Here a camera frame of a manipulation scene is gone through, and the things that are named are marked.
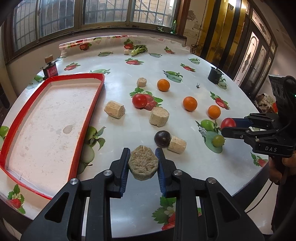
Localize dark purple plum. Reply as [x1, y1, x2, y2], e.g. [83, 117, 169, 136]
[154, 131, 171, 148]

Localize black cup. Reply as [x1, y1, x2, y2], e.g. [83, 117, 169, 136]
[208, 66, 222, 84]

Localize cork on jar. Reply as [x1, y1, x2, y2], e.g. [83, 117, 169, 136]
[45, 55, 54, 64]

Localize red black jar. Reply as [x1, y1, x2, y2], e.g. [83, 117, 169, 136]
[42, 61, 58, 80]

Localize small beige cork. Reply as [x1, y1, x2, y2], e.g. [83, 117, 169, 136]
[137, 77, 147, 87]

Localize window frames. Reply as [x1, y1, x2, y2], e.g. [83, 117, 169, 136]
[2, 0, 184, 62]

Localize green grape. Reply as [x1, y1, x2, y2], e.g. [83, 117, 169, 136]
[212, 135, 225, 148]

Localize beige cork block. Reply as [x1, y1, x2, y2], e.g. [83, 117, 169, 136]
[128, 145, 159, 181]
[168, 136, 187, 154]
[104, 100, 125, 119]

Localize green toy vegetable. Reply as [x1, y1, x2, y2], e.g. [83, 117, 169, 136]
[131, 45, 147, 57]

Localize fruit print tablecloth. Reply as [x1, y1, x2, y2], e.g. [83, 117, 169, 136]
[0, 34, 270, 239]

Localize green bottle on sill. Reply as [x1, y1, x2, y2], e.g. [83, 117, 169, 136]
[171, 20, 177, 34]

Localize large beige cork cylinder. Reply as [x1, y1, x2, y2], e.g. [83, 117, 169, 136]
[149, 106, 170, 127]

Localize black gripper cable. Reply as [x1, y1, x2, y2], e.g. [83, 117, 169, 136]
[245, 181, 275, 214]

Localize orange mandarin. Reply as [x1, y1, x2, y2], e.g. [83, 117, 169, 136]
[207, 105, 221, 120]
[157, 79, 170, 92]
[183, 96, 198, 111]

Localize person's right hand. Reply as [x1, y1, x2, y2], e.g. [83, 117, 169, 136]
[268, 151, 296, 184]

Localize red rimmed white tray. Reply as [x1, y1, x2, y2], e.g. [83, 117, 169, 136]
[1, 73, 104, 199]

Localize red tomato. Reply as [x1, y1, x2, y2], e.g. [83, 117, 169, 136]
[220, 118, 236, 130]
[132, 93, 147, 109]

